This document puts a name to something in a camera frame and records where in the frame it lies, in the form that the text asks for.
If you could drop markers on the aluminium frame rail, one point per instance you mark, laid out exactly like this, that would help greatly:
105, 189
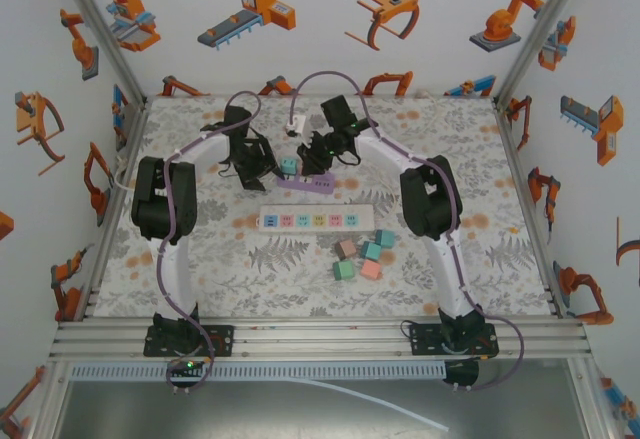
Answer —
320, 339

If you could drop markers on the grey metal panel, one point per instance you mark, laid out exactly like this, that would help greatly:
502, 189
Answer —
250, 414

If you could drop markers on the teal cube plug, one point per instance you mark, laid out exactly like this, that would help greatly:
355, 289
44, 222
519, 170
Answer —
371, 250
287, 165
384, 238

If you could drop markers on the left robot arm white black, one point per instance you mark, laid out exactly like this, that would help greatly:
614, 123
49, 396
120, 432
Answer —
162, 204

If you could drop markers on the floral table mat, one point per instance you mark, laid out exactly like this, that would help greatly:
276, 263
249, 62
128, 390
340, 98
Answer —
300, 279

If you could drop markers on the white power strip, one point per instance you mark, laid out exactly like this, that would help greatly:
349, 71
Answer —
367, 219

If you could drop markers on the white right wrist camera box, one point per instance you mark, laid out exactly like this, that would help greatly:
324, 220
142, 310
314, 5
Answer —
297, 125

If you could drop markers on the aluminium frame leg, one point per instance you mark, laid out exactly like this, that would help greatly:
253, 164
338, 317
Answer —
47, 409
594, 409

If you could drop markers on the salmon pink cube plug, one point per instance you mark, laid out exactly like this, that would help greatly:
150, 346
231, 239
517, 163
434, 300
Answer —
371, 270

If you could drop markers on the aluminium side rail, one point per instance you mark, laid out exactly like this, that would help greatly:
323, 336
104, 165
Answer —
510, 144
129, 149

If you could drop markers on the black controller board with LED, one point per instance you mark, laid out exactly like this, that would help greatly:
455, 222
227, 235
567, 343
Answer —
187, 366

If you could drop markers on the white plastic tube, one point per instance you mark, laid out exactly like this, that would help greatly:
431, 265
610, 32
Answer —
422, 418

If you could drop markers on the purple power strip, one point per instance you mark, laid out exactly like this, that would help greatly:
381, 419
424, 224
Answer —
320, 185

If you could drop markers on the aluminium frame post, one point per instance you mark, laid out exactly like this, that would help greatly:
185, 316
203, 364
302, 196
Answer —
98, 24
545, 24

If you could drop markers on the black connector housing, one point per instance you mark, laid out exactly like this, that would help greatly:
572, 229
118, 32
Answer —
462, 374

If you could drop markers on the green cube plug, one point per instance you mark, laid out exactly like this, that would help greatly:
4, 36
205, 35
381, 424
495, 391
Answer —
344, 270

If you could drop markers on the brownish pink cube plug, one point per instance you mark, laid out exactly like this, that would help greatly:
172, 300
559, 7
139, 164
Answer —
345, 249

